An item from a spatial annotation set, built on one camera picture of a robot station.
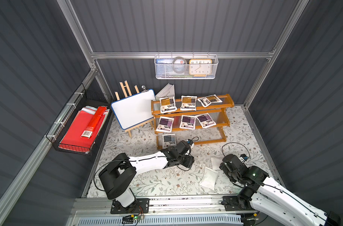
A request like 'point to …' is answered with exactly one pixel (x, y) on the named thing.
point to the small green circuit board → (128, 219)
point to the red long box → (87, 132)
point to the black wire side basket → (82, 98)
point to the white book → (167, 91)
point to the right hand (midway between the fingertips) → (221, 167)
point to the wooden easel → (127, 93)
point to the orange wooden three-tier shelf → (200, 136)
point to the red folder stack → (73, 141)
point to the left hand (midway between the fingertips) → (192, 161)
